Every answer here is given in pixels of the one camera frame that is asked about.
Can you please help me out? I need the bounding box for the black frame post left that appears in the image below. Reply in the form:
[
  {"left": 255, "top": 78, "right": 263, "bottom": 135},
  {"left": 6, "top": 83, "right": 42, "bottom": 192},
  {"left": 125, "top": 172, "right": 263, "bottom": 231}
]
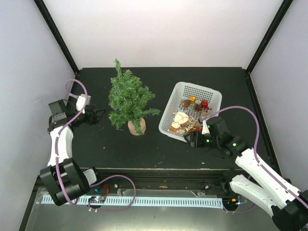
[{"left": 34, "top": 0, "right": 80, "bottom": 75}]

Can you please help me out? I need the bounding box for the black frame post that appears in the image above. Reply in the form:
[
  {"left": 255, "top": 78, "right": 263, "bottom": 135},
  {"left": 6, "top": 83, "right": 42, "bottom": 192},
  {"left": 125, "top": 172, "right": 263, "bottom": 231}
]
[
  {"left": 246, "top": 0, "right": 293, "bottom": 76},
  {"left": 34, "top": 0, "right": 80, "bottom": 75}
]

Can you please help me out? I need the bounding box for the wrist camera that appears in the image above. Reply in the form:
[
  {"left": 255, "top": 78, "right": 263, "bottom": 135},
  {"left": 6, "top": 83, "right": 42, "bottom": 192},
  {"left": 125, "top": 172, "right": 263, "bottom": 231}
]
[
  {"left": 202, "top": 119, "right": 210, "bottom": 135},
  {"left": 76, "top": 94, "right": 91, "bottom": 111}
]

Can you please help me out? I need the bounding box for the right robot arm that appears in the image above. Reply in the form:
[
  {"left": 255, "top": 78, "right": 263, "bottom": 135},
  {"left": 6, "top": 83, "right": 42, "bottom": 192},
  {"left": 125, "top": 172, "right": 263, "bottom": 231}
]
[{"left": 185, "top": 116, "right": 308, "bottom": 231}]

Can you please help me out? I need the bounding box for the white slotted cable duct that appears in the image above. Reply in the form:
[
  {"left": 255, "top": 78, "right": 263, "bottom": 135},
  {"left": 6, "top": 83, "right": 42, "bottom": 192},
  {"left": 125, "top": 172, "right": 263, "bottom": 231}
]
[{"left": 42, "top": 194, "right": 224, "bottom": 209}]

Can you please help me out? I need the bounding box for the brown pine cone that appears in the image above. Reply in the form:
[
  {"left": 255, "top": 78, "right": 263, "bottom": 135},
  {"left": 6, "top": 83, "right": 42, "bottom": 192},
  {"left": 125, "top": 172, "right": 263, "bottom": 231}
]
[
  {"left": 194, "top": 104, "right": 203, "bottom": 112},
  {"left": 181, "top": 100, "right": 191, "bottom": 108}
]

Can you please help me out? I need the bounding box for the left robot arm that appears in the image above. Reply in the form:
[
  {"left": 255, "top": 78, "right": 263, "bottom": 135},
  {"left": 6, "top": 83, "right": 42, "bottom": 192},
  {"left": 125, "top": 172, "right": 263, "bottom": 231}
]
[{"left": 39, "top": 99, "right": 105, "bottom": 206}]

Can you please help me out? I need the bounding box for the white plastic mesh basket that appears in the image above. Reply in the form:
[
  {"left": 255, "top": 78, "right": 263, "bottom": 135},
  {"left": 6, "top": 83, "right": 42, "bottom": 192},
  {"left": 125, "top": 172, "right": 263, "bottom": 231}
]
[{"left": 158, "top": 82, "right": 222, "bottom": 142}]

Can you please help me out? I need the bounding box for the silver star ornament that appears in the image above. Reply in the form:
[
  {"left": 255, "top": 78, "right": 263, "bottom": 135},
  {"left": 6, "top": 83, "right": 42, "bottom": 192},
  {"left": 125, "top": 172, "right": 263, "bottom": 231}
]
[{"left": 173, "top": 108, "right": 187, "bottom": 115}]

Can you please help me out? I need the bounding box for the small green christmas tree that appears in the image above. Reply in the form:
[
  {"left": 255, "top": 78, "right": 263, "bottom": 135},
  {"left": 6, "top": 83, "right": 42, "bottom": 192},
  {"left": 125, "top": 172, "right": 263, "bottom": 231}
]
[{"left": 108, "top": 59, "right": 160, "bottom": 135}]

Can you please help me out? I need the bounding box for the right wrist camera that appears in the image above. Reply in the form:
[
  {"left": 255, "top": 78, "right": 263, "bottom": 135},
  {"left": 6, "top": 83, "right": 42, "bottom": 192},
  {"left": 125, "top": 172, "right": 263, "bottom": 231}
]
[{"left": 202, "top": 119, "right": 210, "bottom": 135}]

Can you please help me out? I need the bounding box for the small circuit board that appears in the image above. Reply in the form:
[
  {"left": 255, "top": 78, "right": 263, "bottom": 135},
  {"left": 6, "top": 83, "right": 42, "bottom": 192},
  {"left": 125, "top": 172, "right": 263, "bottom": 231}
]
[{"left": 88, "top": 196, "right": 106, "bottom": 204}]

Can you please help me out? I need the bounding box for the gold gift box ornament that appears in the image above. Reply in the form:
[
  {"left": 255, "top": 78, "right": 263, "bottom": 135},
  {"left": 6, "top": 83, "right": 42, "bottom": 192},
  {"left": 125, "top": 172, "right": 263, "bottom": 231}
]
[{"left": 189, "top": 96, "right": 196, "bottom": 104}]

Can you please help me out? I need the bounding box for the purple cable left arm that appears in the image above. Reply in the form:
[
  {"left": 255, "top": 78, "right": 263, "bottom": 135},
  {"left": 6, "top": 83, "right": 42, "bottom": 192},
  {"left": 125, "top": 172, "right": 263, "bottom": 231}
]
[{"left": 54, "top": 79, "right": 89, "bottom": 206}]

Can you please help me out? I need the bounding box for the burlap bow ornament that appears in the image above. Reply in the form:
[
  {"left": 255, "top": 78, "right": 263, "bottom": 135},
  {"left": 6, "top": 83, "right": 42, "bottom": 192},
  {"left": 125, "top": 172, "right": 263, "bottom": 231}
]
[{"left": 194, "top": 112, "right": 208, "bottom": 127}]

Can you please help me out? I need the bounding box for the black front rail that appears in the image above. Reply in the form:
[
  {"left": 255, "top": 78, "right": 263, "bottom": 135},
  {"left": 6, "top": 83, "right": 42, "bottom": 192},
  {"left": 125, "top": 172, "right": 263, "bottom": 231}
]
[{"left": 36, "top": 168, "right": 294, "bottom": 197}]

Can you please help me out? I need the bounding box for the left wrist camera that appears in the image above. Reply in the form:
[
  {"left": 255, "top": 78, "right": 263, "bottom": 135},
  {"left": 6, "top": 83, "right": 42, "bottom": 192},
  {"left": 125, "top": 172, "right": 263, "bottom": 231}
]
[{"left": 76, "top": 94, "right": 91, "bottom": 111}]

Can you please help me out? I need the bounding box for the black frame post right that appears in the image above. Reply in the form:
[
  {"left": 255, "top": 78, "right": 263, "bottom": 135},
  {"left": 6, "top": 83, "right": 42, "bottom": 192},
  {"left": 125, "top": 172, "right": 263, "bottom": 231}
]
[{"left": 246, "top": 0, "right": 293, "bottom": 76}]

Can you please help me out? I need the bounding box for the red gift box ornament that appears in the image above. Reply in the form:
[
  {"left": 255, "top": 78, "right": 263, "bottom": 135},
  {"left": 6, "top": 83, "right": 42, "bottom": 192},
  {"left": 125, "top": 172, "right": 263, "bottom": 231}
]
[{"left": 200, "top": 100, "right": 212, "bottom": 111}]

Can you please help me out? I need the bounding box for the gold merry christmas sign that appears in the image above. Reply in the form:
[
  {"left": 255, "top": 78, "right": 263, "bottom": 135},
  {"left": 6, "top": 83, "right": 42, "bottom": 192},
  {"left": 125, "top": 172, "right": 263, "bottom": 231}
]
[{"left": 183, "top": 117, "right": 197, "bottom": 132}]

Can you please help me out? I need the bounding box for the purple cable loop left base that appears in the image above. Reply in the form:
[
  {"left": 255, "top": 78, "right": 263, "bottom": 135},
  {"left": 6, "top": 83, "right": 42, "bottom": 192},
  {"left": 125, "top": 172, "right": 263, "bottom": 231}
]
[{"left": 86, "top": 174, "right": 137, "bottom": 213}]

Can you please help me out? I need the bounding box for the white snowflake ornament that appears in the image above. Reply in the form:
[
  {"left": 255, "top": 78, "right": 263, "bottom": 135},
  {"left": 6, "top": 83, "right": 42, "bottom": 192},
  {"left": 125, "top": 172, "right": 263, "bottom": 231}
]
[{"left": 176, "top": 129, "right": 188, "bottom": 136}]

